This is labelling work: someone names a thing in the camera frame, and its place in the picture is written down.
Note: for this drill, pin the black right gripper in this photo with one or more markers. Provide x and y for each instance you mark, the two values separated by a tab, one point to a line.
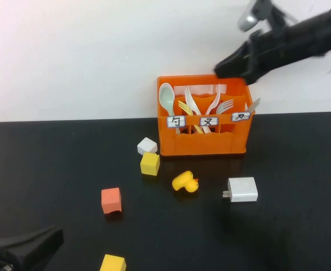
269	48

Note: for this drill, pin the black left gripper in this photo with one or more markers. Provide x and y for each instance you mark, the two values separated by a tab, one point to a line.
0	254

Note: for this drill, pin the white plastic fork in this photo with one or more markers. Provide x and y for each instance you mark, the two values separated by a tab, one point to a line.
214	103

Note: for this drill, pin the pink plastic fork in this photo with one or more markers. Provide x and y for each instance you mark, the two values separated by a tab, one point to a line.
190	100

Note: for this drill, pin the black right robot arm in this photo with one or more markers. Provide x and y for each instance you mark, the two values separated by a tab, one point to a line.
317	31

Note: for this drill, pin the orange plastic cutlery holder crate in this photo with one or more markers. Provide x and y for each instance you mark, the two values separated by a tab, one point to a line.
204	144

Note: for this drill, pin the grey plastic knife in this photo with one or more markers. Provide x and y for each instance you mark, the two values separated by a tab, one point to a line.
254	105

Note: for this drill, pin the grey plastic fork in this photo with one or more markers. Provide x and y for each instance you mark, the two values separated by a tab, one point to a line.
225	105

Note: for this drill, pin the white label with knife character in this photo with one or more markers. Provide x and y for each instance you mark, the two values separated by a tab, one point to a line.
240	117

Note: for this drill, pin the white label with fork character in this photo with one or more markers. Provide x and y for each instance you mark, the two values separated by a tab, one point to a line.
209	121

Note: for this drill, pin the yellow plastic fork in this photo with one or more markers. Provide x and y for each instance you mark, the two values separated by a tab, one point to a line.
183	106

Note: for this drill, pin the yellow foam cube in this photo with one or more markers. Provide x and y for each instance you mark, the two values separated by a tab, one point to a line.
113	264
150	164

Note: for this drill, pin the pale green plastic spoon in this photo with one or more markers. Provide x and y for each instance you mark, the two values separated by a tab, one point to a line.
166	97

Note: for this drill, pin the white label with spoon character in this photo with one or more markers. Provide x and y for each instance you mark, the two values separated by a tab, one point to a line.
176	121

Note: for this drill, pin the orange foam cube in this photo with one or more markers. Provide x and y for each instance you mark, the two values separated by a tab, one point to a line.
111	200

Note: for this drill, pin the white charger plug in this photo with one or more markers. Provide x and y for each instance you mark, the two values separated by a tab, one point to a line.
242	189

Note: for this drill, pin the white foam cube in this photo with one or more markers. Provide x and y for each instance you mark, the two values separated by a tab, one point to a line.
147	146

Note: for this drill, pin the yellow rubber duck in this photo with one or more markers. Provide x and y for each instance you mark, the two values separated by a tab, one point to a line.
183	182

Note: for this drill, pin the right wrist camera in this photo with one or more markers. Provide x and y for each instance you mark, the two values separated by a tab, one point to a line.
247	19

